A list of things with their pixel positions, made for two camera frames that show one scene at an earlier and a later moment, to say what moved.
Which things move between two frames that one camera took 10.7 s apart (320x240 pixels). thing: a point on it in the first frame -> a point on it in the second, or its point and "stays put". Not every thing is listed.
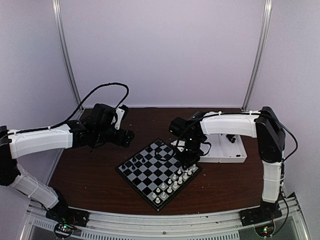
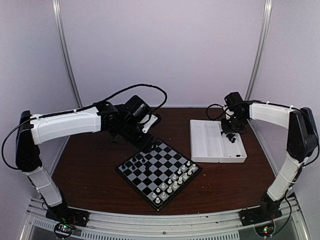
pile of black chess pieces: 230,137 stays put
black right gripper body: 193,152 -> 235,125
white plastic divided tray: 222,148 stays put
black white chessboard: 155,173 stays put
